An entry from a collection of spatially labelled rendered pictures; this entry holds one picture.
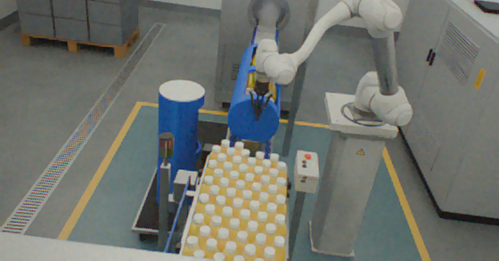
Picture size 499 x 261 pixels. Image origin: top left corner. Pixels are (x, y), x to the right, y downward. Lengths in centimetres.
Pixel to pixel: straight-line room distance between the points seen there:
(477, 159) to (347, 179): 117
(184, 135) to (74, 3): 332
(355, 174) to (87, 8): 395
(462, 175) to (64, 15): 455
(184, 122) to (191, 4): 496
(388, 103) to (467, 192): 156
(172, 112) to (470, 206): 245
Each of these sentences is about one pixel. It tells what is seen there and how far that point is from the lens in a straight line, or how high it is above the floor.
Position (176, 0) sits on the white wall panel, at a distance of 768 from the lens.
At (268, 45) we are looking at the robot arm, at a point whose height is 156.
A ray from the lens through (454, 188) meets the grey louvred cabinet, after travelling 390.
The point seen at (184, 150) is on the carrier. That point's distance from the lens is 294.
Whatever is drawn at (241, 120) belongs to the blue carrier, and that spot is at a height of 109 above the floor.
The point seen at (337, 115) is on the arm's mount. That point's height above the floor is 105.
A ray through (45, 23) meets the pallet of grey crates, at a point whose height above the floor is 31.
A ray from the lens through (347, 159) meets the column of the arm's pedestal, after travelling 289.
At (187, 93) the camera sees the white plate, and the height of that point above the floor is 104.
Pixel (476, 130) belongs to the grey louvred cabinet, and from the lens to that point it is 365.
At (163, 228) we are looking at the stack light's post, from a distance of 230.
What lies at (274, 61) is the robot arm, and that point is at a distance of 214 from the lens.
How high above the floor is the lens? 233
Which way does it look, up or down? 30 degrees down
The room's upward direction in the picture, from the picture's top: 8 degrees clockwise
